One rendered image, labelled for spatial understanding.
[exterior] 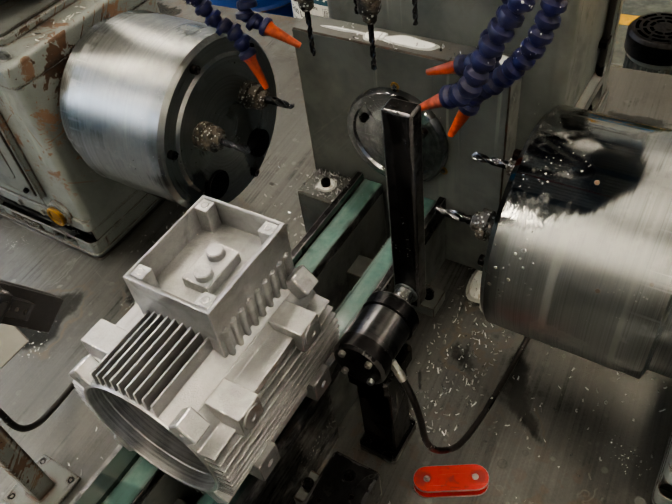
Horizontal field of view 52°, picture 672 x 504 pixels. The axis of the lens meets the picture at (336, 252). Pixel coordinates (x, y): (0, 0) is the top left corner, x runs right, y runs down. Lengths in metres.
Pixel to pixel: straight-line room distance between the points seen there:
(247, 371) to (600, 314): 0.33
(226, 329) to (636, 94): 1.00
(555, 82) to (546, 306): 0.36
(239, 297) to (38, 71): 0.52
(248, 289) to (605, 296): 0.32
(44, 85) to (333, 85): 0.39
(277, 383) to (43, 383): 0.49
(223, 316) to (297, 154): 0.70
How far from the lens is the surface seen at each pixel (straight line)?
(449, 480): 0.85
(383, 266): 0.91
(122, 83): 0.93
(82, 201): 1.13
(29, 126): 1.07
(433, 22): 0.98
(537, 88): 0.97
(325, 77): 0.96
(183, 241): 0.70
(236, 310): 0.63
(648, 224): 0.66
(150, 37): 0.95
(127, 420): 0.77
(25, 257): 1.28
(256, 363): 0.66
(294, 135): 1.33
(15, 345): 0.80
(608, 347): 0.71
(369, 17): 0.72
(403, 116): 0.59
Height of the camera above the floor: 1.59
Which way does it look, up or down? 47 degrees down
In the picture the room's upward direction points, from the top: 9 degrees counter-clockwise
